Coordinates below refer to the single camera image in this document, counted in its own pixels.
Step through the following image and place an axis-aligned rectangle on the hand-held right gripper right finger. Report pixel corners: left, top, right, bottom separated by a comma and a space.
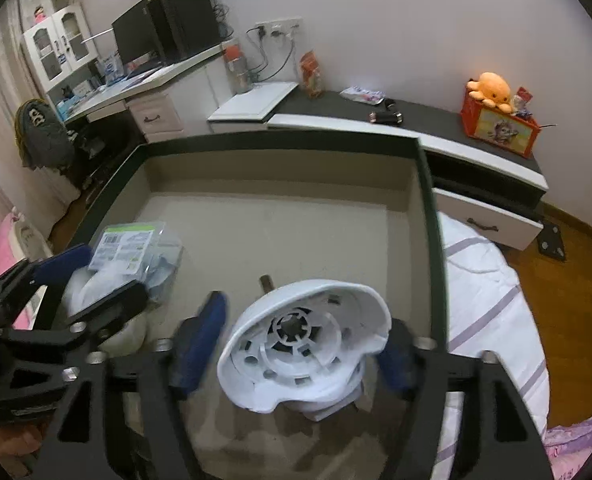
376, 317, 552, 480

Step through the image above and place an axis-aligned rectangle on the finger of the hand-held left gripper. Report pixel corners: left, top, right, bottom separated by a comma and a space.
0, 280, 149, 351
0, 244, 93, 321

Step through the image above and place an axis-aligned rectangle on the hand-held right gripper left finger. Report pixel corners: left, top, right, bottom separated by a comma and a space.
36, 290, 227, 480

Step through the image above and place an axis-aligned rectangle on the white round soft object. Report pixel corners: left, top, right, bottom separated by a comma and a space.
58, 265, 149, 356

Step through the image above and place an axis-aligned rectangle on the white plastic ribbed cover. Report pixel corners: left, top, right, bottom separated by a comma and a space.
217, 278, 393, 421

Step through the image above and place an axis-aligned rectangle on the pink box with black rim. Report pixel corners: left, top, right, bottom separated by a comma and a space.
71, 132, 452, 480

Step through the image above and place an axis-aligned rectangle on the clear packet with green label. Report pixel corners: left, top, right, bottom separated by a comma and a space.
88, 221, 184, 306

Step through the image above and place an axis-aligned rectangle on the round table with striped cloth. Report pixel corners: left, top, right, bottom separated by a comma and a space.
436, 210, 549, 480

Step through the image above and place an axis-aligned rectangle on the grey backpack on chair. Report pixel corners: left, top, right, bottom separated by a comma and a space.
15, 99, 77, 168

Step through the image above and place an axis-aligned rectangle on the white cabinet drawer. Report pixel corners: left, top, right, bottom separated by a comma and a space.
432, 186, 544, 252

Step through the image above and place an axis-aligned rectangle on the white desk drawer unit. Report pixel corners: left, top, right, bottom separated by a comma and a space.
126, 92, 184, 143

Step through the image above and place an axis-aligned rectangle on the white glass-door cabinet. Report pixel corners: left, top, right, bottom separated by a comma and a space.
22, 2, 99, 93

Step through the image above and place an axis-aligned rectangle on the purple printed blanket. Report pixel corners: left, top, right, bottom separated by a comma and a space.
543, 410, 592, 480

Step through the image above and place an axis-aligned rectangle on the white desk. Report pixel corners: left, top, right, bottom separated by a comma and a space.
58, 42, 227, 123

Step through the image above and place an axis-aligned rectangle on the black monitor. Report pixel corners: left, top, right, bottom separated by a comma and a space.
112, 2, 164, 68

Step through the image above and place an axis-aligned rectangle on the low black and white cabinet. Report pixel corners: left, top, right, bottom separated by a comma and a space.
267, 90, 548, 211

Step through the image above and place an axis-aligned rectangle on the white flat lid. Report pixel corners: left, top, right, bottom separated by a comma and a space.
207, 81, 299, 123

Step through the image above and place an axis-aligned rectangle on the red printed box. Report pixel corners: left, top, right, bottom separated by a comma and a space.
461, 85, 543, 159

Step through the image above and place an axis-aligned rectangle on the clear bottle with orange cap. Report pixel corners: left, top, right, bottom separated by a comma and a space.
224, 45, 252, 95

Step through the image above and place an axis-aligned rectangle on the tissue packet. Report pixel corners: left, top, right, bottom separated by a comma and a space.
339, 85, 386, 106

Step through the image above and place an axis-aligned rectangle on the black computer tower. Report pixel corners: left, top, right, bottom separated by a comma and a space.
146, 0, 222, 61

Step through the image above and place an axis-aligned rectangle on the orange octopus plush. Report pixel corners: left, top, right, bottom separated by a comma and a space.
466, 72, 514, 109

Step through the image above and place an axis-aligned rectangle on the orange snack bag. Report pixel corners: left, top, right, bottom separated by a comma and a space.
298, 51, 325, 99

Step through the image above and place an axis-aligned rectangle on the small red and white toy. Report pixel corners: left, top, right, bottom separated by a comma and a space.
513, 87, 537, 121

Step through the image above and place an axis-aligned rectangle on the black metal floor bracket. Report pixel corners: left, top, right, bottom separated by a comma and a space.
538, 220, 568, 261

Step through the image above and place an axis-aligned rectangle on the black power cable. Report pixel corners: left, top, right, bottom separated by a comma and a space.
246, 27, 297, 83

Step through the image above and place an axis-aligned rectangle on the white wall power outlet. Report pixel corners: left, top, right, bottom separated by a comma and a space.
254, 18, 303, 38

